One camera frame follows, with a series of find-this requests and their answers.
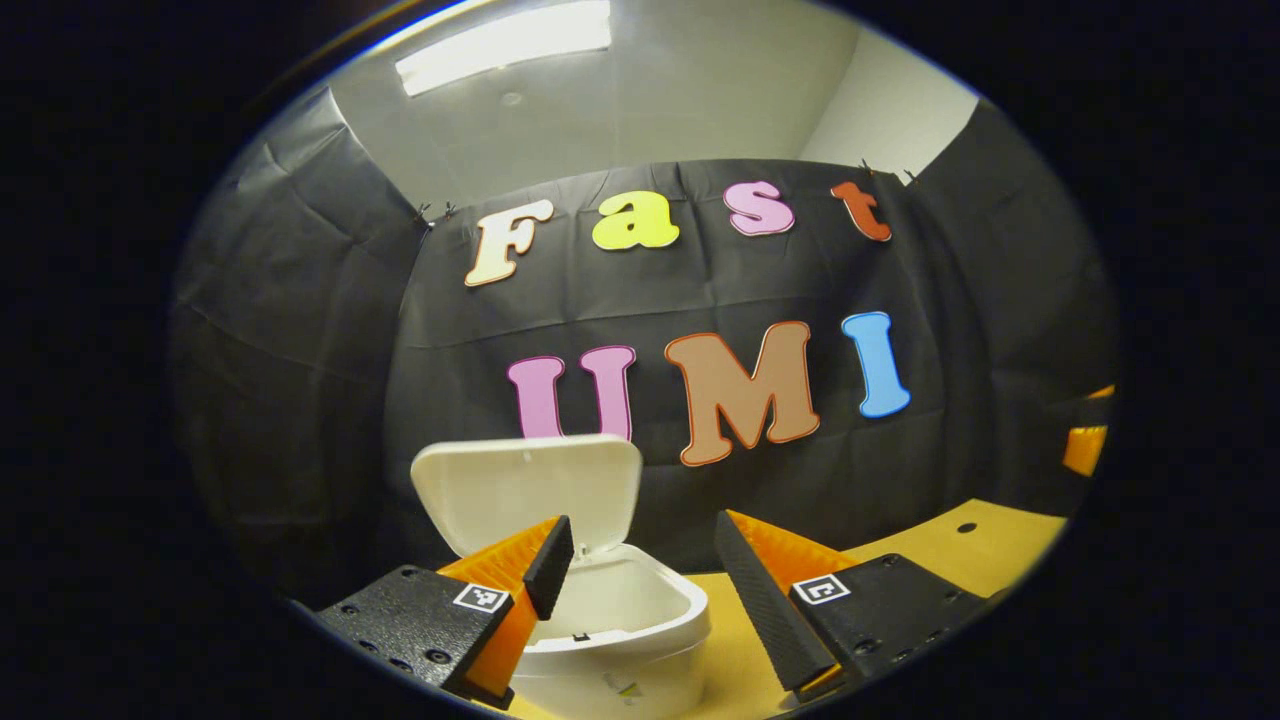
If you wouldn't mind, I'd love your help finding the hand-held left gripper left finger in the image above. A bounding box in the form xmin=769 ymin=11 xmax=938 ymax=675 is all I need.
xmin=315 ymin=515 xmax=576 ymax=711

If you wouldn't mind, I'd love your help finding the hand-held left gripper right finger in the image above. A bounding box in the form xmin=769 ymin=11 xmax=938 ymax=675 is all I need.
xmin=714 ymin=509 xmax=993 ymax=701

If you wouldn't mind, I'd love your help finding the white desktop garbage bin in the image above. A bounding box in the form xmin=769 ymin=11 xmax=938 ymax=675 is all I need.
xmin=410 ymin=434 xmax=713 ymax=720

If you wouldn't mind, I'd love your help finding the wooden desktop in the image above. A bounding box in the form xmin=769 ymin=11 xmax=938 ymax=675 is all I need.
xmin=480 ymin=497 xmax=1069 ymax=720

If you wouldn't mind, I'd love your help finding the black backdrop cloth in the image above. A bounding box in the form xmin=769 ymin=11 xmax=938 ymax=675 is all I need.
xmin=170 ymin=85 xmax=1119 ymax=601

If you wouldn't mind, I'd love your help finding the ceiling light panel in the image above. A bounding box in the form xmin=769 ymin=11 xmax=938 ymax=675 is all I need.
xmin=395 ymin=0 xmax=613 ymax=98

